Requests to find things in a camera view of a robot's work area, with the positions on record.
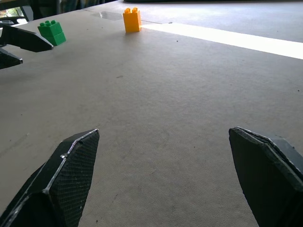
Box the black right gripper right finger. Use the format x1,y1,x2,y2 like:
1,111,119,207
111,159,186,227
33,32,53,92
228,126,303,227

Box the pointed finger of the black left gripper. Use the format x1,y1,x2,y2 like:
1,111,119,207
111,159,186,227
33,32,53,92
0,24,54,53
0,47,24,70

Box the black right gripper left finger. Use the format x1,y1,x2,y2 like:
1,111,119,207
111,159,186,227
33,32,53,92
0,129,100,227

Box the green toy brick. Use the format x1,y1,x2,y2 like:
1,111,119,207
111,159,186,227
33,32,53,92
37,20,67,46

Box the orange toy brick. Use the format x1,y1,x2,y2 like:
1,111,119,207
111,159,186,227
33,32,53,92
122,7,143,34

